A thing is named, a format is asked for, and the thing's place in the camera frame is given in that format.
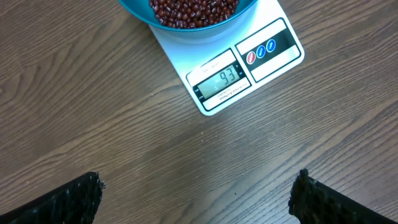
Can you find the white digital kitchen scale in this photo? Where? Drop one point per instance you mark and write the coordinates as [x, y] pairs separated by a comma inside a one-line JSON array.
[[229, 63]]

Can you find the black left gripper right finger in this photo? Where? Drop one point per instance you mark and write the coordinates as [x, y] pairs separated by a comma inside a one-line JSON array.
[[312, 202]]

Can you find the red beans in bowl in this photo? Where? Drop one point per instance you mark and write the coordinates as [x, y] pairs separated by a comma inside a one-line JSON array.
[[192, 14]]

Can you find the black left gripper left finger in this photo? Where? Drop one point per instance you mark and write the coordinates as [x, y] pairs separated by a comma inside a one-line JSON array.
[[75, 202]]

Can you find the teal plastic bowl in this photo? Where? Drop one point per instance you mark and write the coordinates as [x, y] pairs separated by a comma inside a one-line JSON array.
[[141, 10]]

